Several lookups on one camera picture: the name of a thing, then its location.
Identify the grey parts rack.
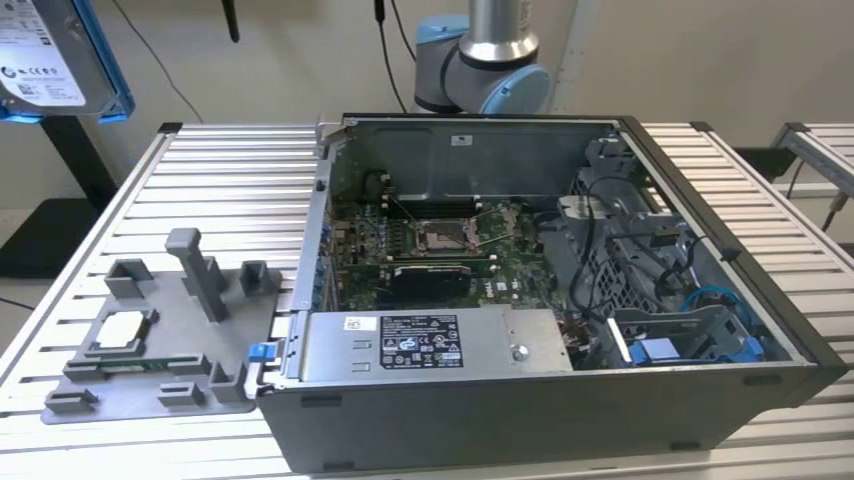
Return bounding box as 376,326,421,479
39,227,282,427

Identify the black open PC case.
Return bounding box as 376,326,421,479
256,112,849,474

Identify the grey metal drive cage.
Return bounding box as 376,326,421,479
538,138,763,369

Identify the hard disk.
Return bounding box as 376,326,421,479
0,0,137,125

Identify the metal slat side table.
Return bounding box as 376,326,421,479
769,121,854,201

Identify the short black wire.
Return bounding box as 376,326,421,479
656,233,727,302

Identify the silver power supply unit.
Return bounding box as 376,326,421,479
298,308,575,382

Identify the thin black hanging cable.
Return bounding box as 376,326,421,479
370,0,409,113

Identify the long black wire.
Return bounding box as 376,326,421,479
569,177,672,324

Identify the green motherboard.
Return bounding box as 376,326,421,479
325,199,568,312

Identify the disk bay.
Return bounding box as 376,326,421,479
603,303,763,369

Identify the black floor stand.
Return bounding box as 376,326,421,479
0,115,122,279

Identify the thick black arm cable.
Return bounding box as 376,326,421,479
220,0,241,44

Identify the blue wire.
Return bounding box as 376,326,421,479
684,285,753,329

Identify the green RAM stick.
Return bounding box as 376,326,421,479
97,357,178,374

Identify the thin black floor cable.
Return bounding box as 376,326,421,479
107,0,204,124

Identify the silver CPU chip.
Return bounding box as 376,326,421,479
91,312,149,351

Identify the CPU socket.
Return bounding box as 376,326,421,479
413,218,478,255

